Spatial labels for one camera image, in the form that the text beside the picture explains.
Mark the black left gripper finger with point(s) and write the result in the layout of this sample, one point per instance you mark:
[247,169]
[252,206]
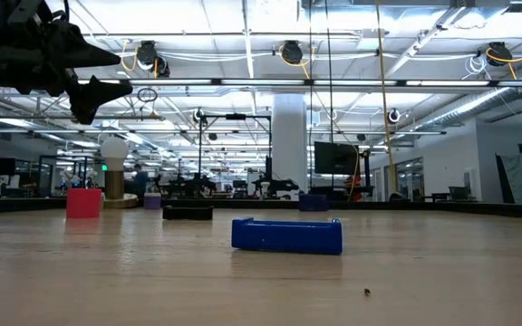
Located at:
[84,50]
[93,97]

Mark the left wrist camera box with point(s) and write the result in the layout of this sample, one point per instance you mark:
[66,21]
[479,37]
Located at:
[16,11]

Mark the white bulb on wooden base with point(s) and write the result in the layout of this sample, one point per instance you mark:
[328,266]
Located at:
[114,181]

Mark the purple power adapter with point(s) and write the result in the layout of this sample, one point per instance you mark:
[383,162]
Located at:
[152,201]

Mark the background robot station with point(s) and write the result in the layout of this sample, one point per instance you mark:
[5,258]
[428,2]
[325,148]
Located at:
[193,185]
[279,185]

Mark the linear ceiling light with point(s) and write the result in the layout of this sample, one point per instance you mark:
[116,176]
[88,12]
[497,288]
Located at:
[265,82]

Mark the dark blue power adapter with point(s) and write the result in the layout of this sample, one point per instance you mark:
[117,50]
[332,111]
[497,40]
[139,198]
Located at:
[313,203]

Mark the person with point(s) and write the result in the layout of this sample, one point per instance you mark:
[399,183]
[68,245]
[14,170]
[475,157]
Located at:
[141,181]

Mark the white building column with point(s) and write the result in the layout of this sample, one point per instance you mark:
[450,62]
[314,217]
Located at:
[289,145]

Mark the red power adapter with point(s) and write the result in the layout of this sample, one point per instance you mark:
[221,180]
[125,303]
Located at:
[83,204]

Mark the black wall monitor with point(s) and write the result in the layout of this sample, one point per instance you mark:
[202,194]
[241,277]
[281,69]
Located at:
[335,158]

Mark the background black rig frame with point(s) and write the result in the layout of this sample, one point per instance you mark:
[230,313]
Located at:
[236,117]

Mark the tiny black debris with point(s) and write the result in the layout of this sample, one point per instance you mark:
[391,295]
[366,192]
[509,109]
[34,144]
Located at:
[367,292]

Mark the small black tray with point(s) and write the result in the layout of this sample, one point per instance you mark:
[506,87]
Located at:
[187,213]

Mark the blue rectangular plastic holder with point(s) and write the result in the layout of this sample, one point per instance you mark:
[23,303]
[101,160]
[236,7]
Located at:
[288,237]

